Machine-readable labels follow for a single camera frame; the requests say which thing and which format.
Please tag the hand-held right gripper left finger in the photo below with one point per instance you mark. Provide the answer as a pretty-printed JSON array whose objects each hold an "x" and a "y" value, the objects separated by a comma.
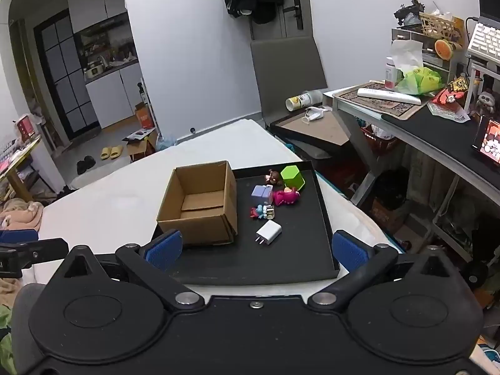
[{"x": 164, "y": 250}]

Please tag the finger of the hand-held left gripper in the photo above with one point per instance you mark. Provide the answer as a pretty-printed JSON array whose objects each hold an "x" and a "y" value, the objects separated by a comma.
[{"x": 39, "y": 250}]

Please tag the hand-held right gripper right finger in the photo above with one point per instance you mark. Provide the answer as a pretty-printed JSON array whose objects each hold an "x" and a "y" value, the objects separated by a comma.
[{"x": 349, "y": 253}]

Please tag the brown cardboard box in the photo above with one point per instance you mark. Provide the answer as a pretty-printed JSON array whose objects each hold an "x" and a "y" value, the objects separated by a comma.
[{"x": 195, "y": 229}]

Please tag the black tray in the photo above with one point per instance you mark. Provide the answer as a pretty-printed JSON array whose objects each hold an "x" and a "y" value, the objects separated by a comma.
[{"x": 293, "y": 250}]

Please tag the white charger plug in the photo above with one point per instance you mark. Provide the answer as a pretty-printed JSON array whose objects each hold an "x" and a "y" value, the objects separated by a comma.
[{"x": 270, "y": 232}]

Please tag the pink figurine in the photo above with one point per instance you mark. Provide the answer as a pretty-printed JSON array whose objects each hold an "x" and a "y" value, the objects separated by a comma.
[{"x": 285, "y": 197}]

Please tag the small clear bottle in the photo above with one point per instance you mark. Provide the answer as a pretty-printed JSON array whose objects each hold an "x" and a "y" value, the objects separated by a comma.
[{"x": 269, "y": 211}]

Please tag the small blue figurine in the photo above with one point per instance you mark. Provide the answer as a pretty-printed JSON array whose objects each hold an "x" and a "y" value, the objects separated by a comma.
[{"x": 256, "y": 212}]

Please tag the purple cube toy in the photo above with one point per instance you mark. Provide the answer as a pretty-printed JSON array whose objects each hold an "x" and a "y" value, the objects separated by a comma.
[{"x": 261, "y": 194}]

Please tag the pink blanket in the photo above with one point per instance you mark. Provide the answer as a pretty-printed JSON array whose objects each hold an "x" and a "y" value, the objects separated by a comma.
[{"x": 21, "y": 215}]

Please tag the black bag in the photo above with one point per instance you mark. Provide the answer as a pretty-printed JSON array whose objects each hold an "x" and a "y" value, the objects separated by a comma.
[{"x": 392, "y": 189}]

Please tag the yellow side table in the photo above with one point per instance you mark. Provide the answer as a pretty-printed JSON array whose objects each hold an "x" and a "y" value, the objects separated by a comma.
[{"x": 17, "y": 164}]

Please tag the black shoe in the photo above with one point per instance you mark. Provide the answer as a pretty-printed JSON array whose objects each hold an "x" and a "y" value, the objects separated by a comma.
[
  {"x": 81, "y": 167},
  {"x": 90, "y": 161}
]

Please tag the green hexagonal container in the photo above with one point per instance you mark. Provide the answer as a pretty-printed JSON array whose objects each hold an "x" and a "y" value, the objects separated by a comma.
[{"x": 293, "y": 177}]

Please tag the brown-haired figurine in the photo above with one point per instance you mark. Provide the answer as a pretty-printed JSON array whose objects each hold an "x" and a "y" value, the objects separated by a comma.
[{"x": 274, "y": 177}]

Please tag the open cardboard box with papers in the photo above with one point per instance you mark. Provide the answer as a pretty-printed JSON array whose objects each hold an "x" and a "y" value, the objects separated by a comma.
[{"x": 140, "y": 146}]

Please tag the blue plastic bag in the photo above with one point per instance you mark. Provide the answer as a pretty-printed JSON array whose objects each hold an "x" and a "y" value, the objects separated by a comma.
[{"x": 167, "y": 143}]

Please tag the red basket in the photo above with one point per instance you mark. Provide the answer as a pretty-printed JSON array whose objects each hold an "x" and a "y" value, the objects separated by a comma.
[{"x": 377, "y": 140}]

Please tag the orange box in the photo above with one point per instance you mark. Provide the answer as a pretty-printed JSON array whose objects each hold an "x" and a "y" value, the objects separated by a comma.
[{"x": 143, "y": 116}]

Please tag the black desk mat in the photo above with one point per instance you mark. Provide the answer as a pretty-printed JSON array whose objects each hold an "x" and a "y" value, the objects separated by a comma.
[{"x": 429, "y": 136}]

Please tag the white face mask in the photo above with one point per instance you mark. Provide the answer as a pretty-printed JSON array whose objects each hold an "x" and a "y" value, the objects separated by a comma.
[{"x": 315, "y": 114}]

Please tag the patterned mat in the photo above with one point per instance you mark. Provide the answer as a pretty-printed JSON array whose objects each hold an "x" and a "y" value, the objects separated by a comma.
[{"x": 390, "y": 107}]

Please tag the paper cup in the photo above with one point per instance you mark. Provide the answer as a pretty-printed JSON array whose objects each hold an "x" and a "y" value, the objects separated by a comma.
[{"x": 295, "y": 102}]

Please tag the white kitchen cabinet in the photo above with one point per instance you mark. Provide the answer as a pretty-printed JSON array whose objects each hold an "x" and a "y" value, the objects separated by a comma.
[{"x": 111, "y": 97}]

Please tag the white remote control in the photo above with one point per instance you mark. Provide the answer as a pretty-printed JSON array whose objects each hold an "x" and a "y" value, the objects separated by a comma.
[{"x": 386, "y": 95}]

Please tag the black glass door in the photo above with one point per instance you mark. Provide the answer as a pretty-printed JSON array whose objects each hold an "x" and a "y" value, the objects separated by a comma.
[{"x": 58, "y": 82}]

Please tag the red snack packet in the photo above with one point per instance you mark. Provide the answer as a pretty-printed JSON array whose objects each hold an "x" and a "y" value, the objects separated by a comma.
[{"x": 447, "y": 107}]

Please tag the lit tablet screen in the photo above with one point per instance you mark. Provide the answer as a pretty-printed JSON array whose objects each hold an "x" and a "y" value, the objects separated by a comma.
[{"x": 488, "y": 140}]

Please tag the white pill bottle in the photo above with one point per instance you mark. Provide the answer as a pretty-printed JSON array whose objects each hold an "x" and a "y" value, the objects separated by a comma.
[{"x": 390, "y": 74}]

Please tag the white rice cooker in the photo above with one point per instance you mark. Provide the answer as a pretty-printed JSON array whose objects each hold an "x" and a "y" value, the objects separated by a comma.
[{"x": 93, "y": 72}]

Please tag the green plastic bag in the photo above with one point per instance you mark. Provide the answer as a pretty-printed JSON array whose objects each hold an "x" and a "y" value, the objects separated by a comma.
[{"x": 422, "y": 80}]

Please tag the small animal figurine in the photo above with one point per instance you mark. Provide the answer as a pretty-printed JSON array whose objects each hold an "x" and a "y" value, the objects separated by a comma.
[{"x": 487, "y": 101}]

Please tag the white tissue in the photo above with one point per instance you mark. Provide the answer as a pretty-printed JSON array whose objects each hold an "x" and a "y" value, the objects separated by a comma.
[{"x": 406, "y": 54}]

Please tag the grey drawer organizer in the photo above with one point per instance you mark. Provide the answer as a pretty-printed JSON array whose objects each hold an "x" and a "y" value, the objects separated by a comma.
[{"x": 439, "y": 64}]

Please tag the orange plush toy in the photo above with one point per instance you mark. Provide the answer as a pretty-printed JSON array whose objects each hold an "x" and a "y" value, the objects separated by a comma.
[{"x": 445, "y": 49}]

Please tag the wicker basket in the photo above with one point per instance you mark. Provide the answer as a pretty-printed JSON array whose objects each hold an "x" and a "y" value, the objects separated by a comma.
[{"x": 441, "y": 27}]

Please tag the black model figure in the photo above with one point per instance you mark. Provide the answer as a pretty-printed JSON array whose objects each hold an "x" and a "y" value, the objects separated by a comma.
[{"x": 408, "y": 11}]

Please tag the white keyboard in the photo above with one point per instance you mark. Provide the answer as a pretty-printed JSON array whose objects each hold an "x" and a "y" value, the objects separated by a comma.
[{"x": 484, "y": 41}]

